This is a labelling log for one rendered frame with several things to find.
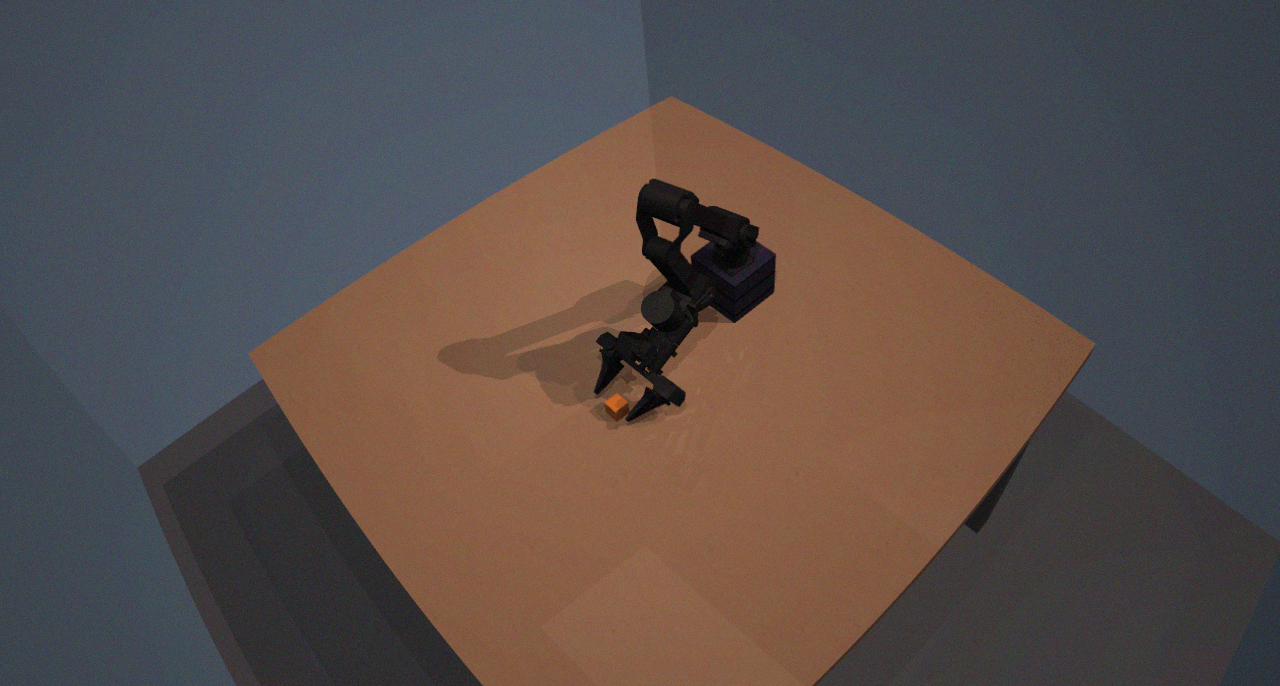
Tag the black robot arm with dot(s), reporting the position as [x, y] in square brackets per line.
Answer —
[673, 309]

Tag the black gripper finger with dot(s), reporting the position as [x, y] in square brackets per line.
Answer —
[650, 400]
[610, 368]

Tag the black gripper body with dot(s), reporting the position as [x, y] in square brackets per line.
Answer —
[662, 386]

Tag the orange block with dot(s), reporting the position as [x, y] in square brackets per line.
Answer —
[616, 407]

